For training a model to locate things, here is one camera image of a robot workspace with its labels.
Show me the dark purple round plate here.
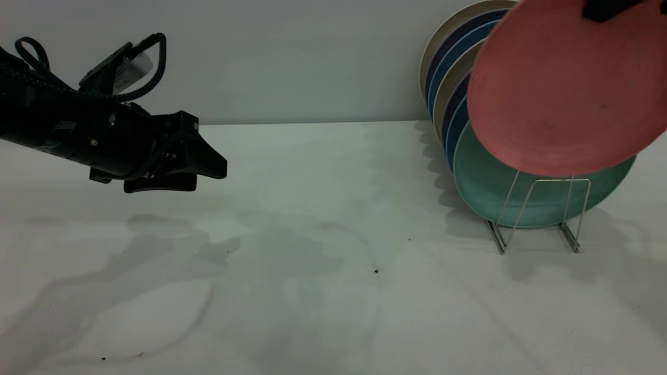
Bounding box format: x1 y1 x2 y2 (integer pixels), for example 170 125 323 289
440 73 472 144
423 9 509 99

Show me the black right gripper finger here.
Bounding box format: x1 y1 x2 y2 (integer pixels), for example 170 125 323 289
582 0 644 23

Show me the blue round plate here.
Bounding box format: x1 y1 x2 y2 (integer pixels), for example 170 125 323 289
446 96 472 170
427 20 503 118

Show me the pink round plate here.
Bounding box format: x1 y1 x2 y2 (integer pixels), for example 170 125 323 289
467 0 667 177

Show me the silver wire plate rack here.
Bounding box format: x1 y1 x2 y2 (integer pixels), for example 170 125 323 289
485 171 592 256

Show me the green round plate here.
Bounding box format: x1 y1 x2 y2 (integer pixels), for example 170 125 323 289
452 121 636 229

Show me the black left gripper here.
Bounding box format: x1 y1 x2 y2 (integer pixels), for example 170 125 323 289
63 102 228 194

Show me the black braided camera cable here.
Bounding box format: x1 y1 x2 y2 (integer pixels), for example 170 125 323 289
15 33 167 102

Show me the beige round plate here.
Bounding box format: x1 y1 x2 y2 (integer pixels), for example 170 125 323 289
418 0 519 99
433 39 488 131

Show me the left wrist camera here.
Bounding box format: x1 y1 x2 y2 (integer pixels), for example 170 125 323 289
78 43 154 97

